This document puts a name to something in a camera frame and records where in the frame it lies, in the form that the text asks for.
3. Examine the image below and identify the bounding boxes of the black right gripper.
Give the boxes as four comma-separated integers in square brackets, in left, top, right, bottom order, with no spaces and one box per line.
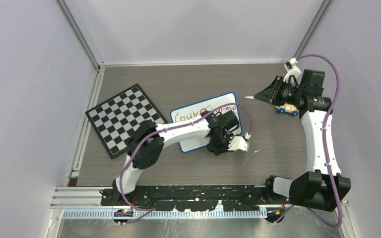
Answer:
[255,75,304,107]

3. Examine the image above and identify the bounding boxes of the blue framed whiteboard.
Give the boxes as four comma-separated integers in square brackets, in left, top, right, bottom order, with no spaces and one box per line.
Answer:
[170,92,242,153]

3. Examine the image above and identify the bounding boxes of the black white chessboard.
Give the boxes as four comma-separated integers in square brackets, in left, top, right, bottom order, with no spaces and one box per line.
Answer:
[85,84,168,159]

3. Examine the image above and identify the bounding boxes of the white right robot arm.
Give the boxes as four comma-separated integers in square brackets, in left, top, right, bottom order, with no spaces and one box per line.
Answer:
[254,69,351,212]

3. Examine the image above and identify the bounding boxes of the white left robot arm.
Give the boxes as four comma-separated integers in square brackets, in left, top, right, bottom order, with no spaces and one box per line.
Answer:
[112,111,251,205]

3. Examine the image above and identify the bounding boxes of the wooden toy car blue wheels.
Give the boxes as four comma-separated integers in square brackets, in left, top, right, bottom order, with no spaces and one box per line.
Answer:
[276,104,299,116]

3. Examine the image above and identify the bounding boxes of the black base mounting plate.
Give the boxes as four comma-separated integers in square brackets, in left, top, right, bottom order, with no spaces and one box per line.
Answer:
[100,185,290,212]

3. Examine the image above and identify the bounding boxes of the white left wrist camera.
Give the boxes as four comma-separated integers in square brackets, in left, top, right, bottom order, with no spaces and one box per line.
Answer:
[228,132,251,152]

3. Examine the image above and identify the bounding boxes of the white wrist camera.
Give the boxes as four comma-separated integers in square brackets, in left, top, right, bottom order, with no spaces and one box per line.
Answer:
[283,58,301,84]
[228,132,251,152]

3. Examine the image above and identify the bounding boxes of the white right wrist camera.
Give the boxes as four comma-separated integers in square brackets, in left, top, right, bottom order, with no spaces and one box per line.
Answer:
[283,58,301,84]

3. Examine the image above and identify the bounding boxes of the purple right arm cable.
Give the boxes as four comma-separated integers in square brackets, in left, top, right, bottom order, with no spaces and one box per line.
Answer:
[274,54,344,229]

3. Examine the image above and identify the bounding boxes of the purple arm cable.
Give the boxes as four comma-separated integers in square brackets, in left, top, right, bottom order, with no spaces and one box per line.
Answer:
[118,103,253,225]
[274,54,344,229]

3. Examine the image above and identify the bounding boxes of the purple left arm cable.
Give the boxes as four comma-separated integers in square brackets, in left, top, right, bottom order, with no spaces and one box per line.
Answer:
[118,103,253,225]

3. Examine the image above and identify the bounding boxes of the aluminium frame rail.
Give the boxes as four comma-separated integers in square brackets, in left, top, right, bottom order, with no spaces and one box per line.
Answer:
[55,0,101,71]

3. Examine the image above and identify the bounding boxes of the white slotted cable duct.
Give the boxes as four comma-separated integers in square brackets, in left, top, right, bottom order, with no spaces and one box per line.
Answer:
[62,208,267,220]

